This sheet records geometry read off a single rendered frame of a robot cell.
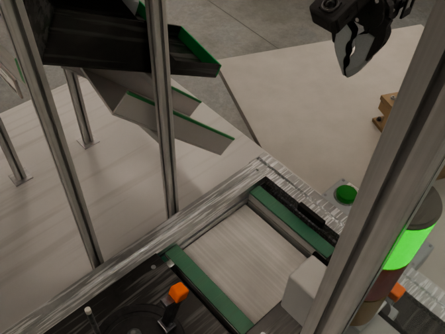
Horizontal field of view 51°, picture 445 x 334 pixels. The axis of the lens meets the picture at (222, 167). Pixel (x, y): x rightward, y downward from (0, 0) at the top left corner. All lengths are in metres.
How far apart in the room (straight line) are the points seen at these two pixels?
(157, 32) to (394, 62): 0.97
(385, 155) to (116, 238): 0.76
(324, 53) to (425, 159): 1.21
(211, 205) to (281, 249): 0.15
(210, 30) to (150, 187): 2.17
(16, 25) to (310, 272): 0.38
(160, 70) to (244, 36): 2.42
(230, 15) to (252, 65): 1.92
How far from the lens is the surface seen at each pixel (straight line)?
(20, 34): 0.53
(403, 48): 1.55
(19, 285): 0.96
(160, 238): 0.84
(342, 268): 0.35
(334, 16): 0.61
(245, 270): 0.85
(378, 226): 0.29
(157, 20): 0.61
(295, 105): 1.24
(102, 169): 1.08
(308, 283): 0.48
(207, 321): 0.75
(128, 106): 0.71
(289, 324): 0.75
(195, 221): 0.85
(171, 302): 0.66
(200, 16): 3.24
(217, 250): 0.87
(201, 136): 0.84
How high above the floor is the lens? 1.66
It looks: 49 degrees down
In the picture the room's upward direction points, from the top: 3 degrees clockwise
